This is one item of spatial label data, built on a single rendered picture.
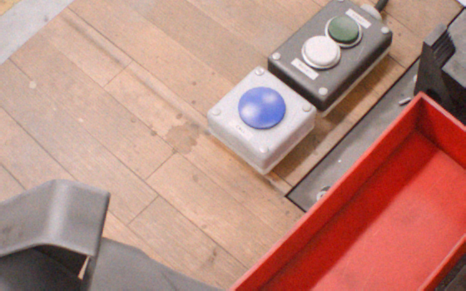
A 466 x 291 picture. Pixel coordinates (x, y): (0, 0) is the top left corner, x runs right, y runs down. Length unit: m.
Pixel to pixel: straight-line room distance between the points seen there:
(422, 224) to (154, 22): 0.32
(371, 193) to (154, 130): 0.20
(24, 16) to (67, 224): 1.79
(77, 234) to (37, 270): 0.06
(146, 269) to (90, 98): 0.56
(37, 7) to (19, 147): 1.26
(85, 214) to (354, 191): 0.50
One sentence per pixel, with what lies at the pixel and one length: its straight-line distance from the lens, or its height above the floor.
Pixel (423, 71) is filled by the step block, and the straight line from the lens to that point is 0.91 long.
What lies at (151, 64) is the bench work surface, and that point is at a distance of 0.96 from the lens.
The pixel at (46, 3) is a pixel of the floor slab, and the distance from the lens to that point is 2.19.
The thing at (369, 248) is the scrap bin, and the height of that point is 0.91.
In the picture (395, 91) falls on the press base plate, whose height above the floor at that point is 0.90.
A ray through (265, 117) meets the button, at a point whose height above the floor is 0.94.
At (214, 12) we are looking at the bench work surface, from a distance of 0.99.
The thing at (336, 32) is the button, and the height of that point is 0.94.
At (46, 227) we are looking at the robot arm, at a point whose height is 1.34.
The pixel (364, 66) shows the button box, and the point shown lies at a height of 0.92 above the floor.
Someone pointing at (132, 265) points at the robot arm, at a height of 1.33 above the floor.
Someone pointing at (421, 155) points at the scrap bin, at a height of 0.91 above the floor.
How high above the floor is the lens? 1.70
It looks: 60 degrees down
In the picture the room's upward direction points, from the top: 3 degrees counter-clockwise
